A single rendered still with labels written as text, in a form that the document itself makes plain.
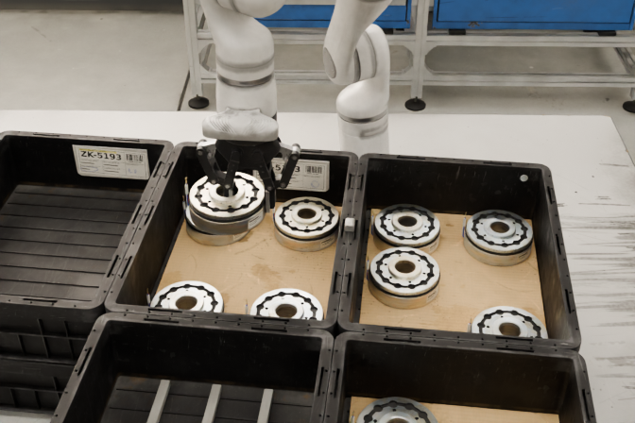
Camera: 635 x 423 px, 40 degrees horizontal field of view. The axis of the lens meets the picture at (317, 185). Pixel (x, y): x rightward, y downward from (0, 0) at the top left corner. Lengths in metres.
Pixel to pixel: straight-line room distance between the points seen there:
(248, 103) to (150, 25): 3.00
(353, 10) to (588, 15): 2.00
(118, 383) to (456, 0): 2.28
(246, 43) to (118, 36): 2.96
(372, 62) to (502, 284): 0.44
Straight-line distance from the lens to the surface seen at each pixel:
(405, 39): 3.21
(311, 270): 1.32
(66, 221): 1.48
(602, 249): 1.64
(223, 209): 1.15
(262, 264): 1.34
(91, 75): 3.68
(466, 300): 1.29
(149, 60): 3.74
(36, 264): 1.40
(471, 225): 1.38
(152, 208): 1.32
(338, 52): 1.46
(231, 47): 1.03
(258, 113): 1.05
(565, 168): 1.84
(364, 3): 1.36
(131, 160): 1.47
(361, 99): 1.55
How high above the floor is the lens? 1.70
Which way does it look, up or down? 36 degrees down
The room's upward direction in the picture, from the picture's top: straight up
